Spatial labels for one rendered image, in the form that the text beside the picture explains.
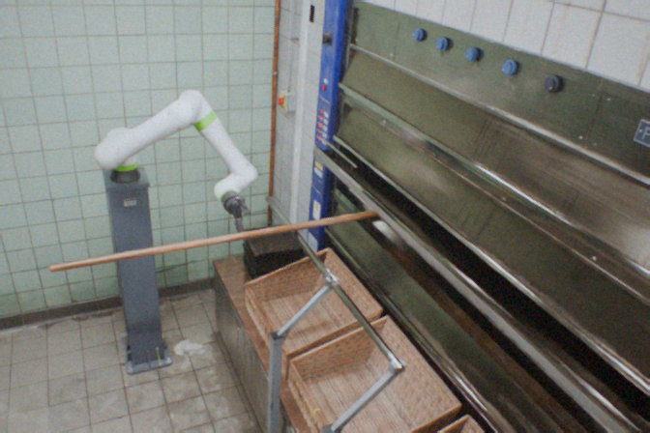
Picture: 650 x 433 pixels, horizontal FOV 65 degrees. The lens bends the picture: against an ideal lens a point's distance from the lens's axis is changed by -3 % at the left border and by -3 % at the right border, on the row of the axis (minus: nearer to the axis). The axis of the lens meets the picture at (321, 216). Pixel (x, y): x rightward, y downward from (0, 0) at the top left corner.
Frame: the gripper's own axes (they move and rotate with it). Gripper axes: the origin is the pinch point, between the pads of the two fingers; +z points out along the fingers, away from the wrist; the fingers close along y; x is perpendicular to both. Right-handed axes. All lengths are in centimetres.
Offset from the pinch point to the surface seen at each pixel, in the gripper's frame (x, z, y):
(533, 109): -56, 85, -78
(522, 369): -56, 111, -1
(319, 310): -41, -1, 59
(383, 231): -57, 22, 0
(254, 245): -18, -41, 38
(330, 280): -18, 47, 1
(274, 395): 3, 48, 55
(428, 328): -55, 66, 19
